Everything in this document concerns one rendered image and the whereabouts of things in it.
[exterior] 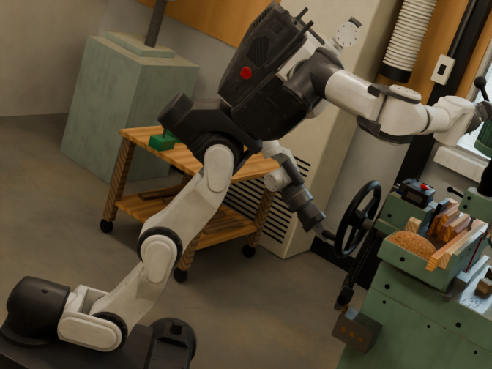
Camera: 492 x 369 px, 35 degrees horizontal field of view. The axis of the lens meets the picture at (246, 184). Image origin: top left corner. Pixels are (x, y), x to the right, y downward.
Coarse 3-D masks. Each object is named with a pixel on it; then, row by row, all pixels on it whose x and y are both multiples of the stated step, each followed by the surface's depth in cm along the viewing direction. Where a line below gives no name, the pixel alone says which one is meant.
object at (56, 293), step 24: (24, 288) 249; (48, 288) 251; (24, 312) 248; (48, 312) 248; (0, 336) 251; (24, 336) 251; (48, 336) 256; (144, 336) 277; (168, 336) 274; (192, 336) 283; (0, 360) 244; (24, 360) 244; (48, 360) 248; (72, 360) 251; (96, 360) 255; (120, 360) 259; (144, 360) 264; (168, 360) 264
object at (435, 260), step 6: (474, 222) 257; (480, 222) 259; (462, 234) 241; (456, 240) 235; (444, 246) 227; (450, 246) 228; (438, 252) 220; (444, 252) 222; (432, 258) 216; (438, 258) 216; (432, 264) 216; (438, 264) 220; (432, 270) 216
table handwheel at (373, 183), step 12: (372, 180) 260; (360, 192) 253; (372, 204) 268; (348, 216) 250; (360, 216) 261; (372, 216) 274; (360, 228) 262; (336, 240) 254; (348, 240) 266; (360, 240) 273; (336, 252) 258; (348, 252) 268
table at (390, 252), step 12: (384, 228) 250; (396, 228) 249; (420, 228) 247; (384, 240) 228; (432, 240) 240; (384, 252) 229; (396, 252) 227; (408, 252) 225; (480, 252) 261; (396, 264) 228; (408, 264) 226; (420, 264) 224; (420, 276) 225; (432, 276) 223; (444, 276) 221
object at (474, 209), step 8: (472, 192) 240; (464, 200) 241; (472, 200) 240; (480, 200) 239; (488, 200) 238; (464, 208) 241; (472, 208) 240; (480, 208) 239; (488, 208) 238; (472, 216) 241; (480, 216) 239; (488, 216) 238
